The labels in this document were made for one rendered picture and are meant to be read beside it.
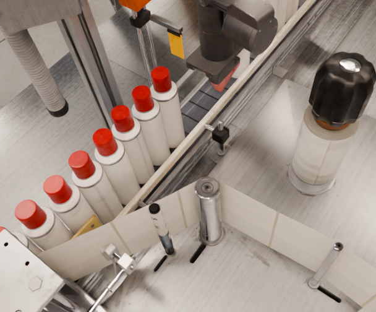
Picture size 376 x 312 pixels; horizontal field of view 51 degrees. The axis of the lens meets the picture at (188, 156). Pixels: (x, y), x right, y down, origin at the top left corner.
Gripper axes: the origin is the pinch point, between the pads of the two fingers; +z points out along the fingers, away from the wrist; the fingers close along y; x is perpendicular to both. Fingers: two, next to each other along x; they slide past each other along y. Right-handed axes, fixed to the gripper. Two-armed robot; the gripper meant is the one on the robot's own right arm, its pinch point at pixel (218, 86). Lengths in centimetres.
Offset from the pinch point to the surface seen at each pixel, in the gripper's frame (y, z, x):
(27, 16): -24.4, -28.7, 8.4
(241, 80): 11.7, 9.9, 2.4
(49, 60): 37, 99, 152
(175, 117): -8.6, 3.3, 4.3
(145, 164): -18.8, 6.9, 4.1
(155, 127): -14.0, 0.5, 4.2
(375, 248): -5.9, 14.0, -37.4
